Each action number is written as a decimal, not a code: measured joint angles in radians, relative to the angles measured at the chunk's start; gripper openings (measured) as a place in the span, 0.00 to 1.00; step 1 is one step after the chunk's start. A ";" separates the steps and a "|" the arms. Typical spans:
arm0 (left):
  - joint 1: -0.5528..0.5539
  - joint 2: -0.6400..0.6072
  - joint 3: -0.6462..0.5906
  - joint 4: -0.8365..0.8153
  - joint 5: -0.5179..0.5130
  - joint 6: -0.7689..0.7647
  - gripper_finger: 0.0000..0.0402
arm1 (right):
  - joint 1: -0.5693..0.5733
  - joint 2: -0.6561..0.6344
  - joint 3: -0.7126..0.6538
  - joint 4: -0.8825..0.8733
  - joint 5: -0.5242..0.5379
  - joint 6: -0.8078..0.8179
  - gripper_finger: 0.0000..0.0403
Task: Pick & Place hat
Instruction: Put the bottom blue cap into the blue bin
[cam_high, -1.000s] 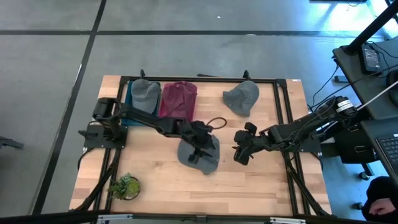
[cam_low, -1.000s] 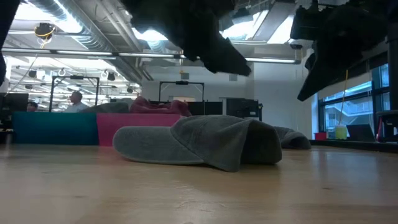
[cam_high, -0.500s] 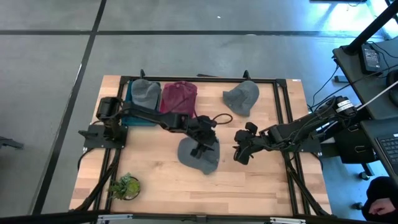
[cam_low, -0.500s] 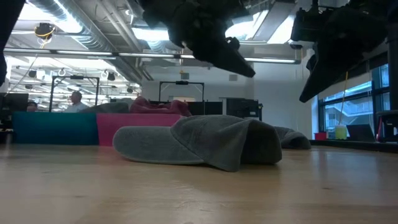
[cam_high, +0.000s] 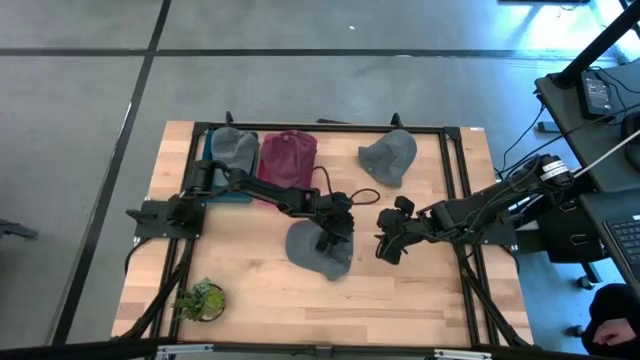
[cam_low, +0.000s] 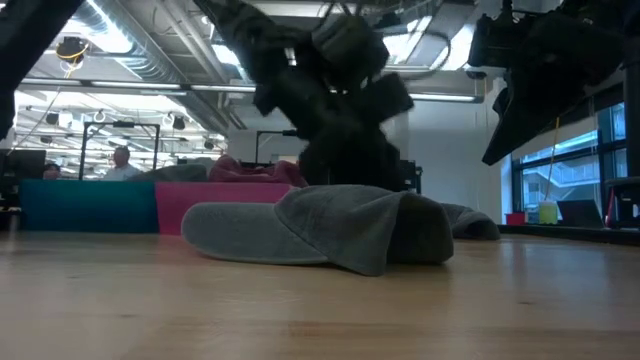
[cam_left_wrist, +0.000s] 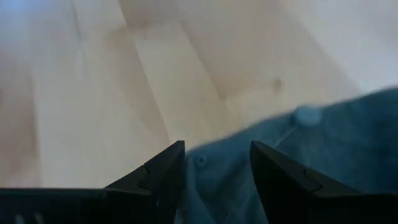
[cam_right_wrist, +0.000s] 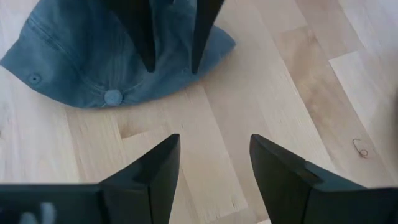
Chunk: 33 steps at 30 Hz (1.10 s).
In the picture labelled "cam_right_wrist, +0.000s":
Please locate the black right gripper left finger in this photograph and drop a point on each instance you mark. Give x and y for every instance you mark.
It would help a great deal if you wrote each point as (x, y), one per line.
(140, 193)

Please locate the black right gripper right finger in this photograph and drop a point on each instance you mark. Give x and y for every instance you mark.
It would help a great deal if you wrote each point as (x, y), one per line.
(295, 193)

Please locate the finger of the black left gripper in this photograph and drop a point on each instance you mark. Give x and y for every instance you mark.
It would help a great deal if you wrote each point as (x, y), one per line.
(203, 31)
(136, 31)

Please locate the blue-grey denim cap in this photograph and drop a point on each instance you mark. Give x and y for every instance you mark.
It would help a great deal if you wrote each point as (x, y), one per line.
(77, 62)

